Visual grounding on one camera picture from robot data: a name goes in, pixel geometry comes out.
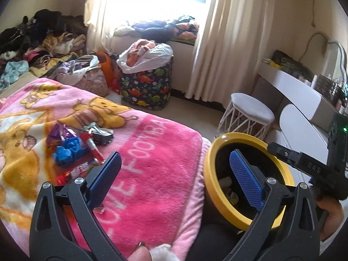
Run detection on silver green foil wrapper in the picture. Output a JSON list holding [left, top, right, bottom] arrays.
[[80, 122, 115, 145]]

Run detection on person's left hand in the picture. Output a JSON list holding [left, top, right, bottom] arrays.
[[127, 241, 153, 261]]

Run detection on red stick wrapper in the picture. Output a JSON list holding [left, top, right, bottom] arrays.
[[79, 131, 105, 164]]

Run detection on person's right hand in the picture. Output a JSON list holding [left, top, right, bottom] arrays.
[[315, 195, 345, 241]]

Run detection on white vanity desk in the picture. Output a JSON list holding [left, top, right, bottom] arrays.
[[257, 60, 338, 131]]

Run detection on orange bag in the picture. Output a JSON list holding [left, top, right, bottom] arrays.
[[95, 52, 122, 95]]

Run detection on wall cable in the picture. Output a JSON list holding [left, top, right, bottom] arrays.
[[309, 0, 318, 29]]

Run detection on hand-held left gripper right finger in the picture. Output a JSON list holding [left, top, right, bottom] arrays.
[[230, 149, 321, 261]]

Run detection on large white plastic bag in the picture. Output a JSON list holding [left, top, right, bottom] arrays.
[[117, 42, 174, 75]]

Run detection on dinosaur print fabric bin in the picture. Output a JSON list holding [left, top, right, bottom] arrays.
[[119, 56, 174, 111]]

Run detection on lavender cloth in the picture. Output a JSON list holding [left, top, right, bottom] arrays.
[[56, 55, 100, 85]]

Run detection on beige bed sheet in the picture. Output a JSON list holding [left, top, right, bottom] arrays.
[[0, 73, 41, 99]]

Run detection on white fluffy sleeve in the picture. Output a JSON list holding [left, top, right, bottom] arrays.
[[150, 243, 180, 261]]

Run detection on peach clothes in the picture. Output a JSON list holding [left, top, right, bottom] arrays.
[[126, 38, 157, 67]]

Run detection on yellow small item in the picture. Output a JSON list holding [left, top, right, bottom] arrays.
[[262, 58, 283, 69]]

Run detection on purple foil wrapper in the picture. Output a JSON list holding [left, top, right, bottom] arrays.
[[46, 123, 78, 148]]

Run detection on pink printed blanket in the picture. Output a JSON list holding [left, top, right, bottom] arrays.
[[0, 77, 211, 261]]

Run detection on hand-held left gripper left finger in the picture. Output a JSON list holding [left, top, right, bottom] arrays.
[[28, 151, 128, 261]]

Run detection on dark clear organizer box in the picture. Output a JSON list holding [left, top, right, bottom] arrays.
[[315, 73, 343, 99]]

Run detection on pile of black clothes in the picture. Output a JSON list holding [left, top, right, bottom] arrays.
[[0, 9, 89, 60]]

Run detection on red white wrapper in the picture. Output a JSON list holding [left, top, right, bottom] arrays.
[[56, 160, 96, 186]]

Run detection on cream curtain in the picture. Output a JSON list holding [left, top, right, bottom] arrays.
[[85, 0, 131, 57], [185, 0, 276, 112]]

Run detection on white chair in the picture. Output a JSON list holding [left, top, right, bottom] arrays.
[[279, 104, 330, 158]]

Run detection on pile of clothes on sill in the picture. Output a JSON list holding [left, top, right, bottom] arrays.
[[113, 15, 200, 41]]

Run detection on floral storage bag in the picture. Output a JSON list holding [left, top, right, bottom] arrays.
[[73, 67, 110, 98]]

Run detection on blue wrapper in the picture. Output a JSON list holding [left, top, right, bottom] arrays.
[[52, 137, 88, 168]]

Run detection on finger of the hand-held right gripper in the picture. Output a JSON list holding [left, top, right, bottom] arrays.
[[267, 142, 337, 182], [308, 177, 340, 199]]

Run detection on yellow-rimmed black bin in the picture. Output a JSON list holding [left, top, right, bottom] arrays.
[[202, 132, 296, 231]]

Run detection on white round stool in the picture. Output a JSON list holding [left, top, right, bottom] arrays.
[[217, 92, 276, 142]]

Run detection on light blue cloth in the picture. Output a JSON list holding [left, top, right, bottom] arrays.
[[0, 60, 30, 91]]

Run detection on dark bag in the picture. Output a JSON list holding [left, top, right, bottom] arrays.
[[272, 50, 316, 81]]

